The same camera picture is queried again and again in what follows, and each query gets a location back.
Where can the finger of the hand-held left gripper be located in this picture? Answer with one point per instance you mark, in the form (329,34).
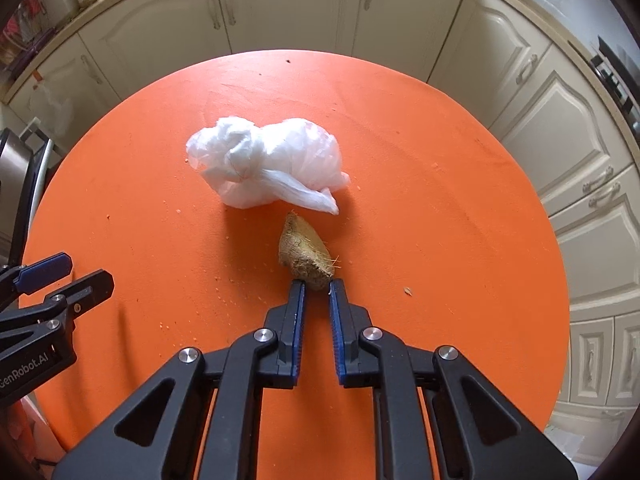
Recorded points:
(42,272)
(90,287)

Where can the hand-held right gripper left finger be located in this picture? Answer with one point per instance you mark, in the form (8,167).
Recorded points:
(300,330)

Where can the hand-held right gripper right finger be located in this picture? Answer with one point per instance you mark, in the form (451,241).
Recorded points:
(336,335)

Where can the yellowish coconut husk piece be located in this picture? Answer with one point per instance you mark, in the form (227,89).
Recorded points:
(302,255)

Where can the pale plastic bag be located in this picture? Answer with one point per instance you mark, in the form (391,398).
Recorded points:
(30,425)

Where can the metal framed chair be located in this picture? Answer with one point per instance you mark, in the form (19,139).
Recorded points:
(20,175)

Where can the white hanging plastic bag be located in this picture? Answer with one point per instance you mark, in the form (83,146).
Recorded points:
(50,107)

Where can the white knotted plastic bag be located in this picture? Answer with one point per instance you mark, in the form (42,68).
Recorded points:
(280,160)

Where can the dark storage rack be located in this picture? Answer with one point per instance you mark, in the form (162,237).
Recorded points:
(35,44)

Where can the red kitchen tool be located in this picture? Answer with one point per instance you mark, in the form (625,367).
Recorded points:
(25,22)

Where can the cream kitchen cabinets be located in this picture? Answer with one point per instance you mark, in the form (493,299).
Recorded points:
(415,15)

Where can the black gas stove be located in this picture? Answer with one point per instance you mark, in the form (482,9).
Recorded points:
(610,70)

